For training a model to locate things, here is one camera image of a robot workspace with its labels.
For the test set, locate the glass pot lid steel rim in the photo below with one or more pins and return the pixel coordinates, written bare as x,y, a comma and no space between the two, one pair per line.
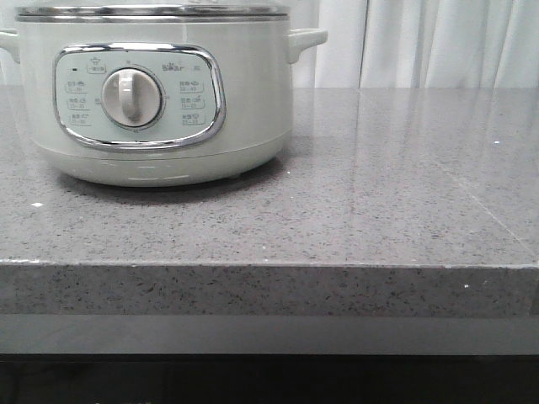
147,11

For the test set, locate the pale green electric pot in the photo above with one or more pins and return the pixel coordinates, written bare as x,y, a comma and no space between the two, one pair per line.
153,114

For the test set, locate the white pleated curtain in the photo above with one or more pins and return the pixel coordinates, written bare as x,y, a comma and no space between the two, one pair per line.
332,44

